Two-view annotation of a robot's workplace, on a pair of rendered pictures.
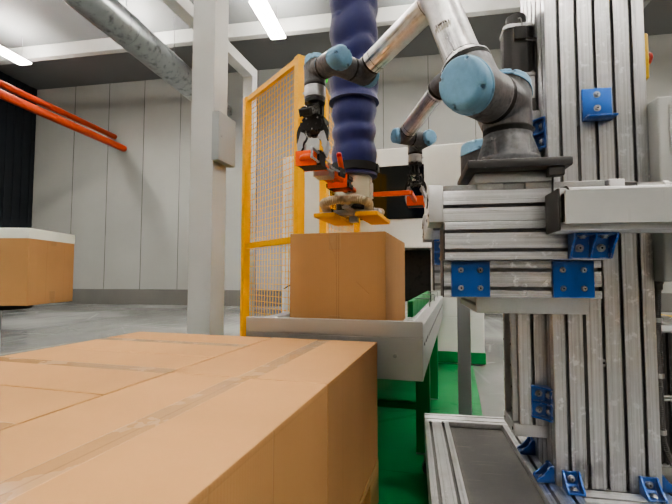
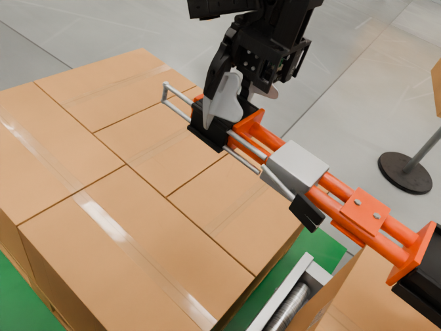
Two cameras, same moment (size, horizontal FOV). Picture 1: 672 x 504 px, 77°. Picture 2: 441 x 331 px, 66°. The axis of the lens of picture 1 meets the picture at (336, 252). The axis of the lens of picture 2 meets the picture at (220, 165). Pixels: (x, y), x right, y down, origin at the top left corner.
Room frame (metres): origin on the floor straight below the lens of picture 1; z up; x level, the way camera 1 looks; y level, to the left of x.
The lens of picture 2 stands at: (1.51, -0.33, 1.48)
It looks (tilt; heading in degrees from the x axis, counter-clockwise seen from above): 45 degrees down; 101
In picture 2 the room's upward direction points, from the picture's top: 18 degrees clockwise
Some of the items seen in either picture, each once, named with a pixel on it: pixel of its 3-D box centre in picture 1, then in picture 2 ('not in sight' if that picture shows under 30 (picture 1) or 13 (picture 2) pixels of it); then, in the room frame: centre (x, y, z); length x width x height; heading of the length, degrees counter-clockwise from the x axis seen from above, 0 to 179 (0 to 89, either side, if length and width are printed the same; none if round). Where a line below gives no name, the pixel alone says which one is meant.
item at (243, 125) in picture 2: (309, 161); (226, 116); (1.42, 0.09, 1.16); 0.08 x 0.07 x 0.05; 164
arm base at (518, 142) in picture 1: (507, 150); not in sight; (1.04, -0.43, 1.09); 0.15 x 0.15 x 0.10
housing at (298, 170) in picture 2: (323, 172); (293, 172); (1.54, 0.04, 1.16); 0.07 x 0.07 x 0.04; 74
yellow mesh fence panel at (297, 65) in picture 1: (269, 234); not in sight; (2.80, 0.44, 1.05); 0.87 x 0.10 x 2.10; 36
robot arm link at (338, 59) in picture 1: (337, 63); not in sight; (1.36, 0.00, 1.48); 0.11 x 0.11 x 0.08; 40
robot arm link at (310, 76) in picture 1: (315, 71); not in sight; (1.43, 0.07, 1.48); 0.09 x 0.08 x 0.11; 40
